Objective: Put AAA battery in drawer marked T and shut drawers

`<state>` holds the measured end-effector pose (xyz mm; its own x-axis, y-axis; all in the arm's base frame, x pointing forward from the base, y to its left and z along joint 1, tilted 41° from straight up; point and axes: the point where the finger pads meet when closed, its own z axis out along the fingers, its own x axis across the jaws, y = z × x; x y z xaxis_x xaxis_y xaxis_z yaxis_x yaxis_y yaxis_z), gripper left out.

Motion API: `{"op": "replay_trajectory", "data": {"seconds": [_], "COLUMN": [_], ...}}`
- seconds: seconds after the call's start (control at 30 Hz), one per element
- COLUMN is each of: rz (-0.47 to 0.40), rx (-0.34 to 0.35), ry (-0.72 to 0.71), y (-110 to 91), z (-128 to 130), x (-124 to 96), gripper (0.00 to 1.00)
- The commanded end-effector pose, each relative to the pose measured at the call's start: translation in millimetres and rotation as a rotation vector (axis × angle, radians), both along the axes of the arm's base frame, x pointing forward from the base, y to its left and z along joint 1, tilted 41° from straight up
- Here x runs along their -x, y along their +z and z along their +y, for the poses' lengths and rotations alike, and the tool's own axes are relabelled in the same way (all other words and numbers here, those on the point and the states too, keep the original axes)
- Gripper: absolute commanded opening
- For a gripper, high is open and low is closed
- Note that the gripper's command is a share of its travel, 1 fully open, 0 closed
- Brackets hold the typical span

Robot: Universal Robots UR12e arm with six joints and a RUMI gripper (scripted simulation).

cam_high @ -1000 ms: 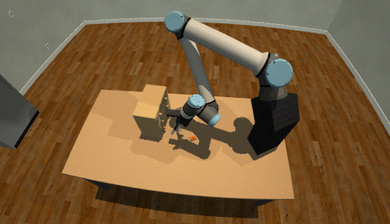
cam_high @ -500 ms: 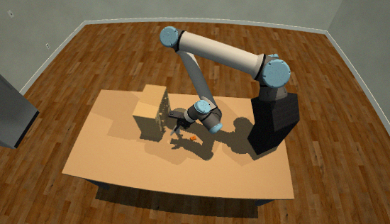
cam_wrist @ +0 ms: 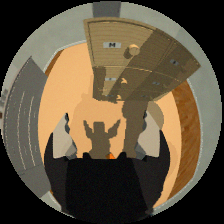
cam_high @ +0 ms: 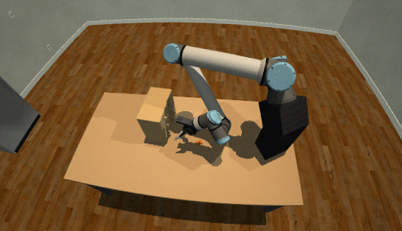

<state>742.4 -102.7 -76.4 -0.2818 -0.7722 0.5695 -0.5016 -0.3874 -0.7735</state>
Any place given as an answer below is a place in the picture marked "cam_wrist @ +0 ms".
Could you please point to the tan chest of drawers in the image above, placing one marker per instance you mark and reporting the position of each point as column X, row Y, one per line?
column 89, row 45

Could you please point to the small orange block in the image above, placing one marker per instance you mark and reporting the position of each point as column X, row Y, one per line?
column 110, row 156

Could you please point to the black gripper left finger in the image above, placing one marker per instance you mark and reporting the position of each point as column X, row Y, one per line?
column 59, row 149

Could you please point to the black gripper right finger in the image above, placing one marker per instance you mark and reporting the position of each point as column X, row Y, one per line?
column 152, row 148

